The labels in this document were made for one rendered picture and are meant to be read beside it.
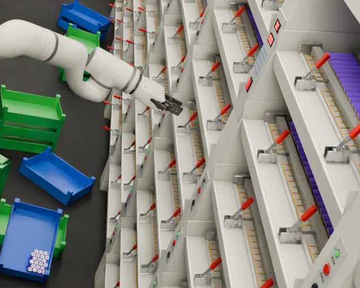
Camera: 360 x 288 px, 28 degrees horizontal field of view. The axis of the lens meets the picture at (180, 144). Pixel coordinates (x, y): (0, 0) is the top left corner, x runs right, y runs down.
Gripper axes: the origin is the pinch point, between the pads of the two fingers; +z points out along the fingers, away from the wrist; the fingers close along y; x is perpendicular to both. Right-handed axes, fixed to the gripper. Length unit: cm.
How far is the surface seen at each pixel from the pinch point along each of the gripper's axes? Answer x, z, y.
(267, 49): 45, -8, 49
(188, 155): -6.2, 8.5, 13.4
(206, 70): 12.6, 4.2, -9.6
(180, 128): -5.3, 5.6, 1.3
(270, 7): 49, -6, 28
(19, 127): -95, -19, -102
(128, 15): -60, 21, -228
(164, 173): -23.1, 11.7, 0.2
